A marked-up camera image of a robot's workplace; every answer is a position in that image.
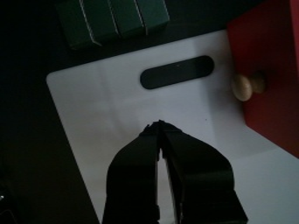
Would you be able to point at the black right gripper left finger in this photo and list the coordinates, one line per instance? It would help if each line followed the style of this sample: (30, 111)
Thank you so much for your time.
(133, 175)

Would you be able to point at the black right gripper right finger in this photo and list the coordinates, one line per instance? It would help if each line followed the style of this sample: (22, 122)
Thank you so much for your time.
(202, 180)

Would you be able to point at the red wooden drawer with knob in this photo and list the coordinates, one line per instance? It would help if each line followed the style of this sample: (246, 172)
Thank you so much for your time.
(269, 43)

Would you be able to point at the white plastic cutting board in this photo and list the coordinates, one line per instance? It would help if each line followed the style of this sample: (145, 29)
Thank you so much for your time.
(117, 99)

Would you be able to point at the dark green box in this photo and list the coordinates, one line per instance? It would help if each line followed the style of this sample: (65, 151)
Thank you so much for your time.
(113, 20)

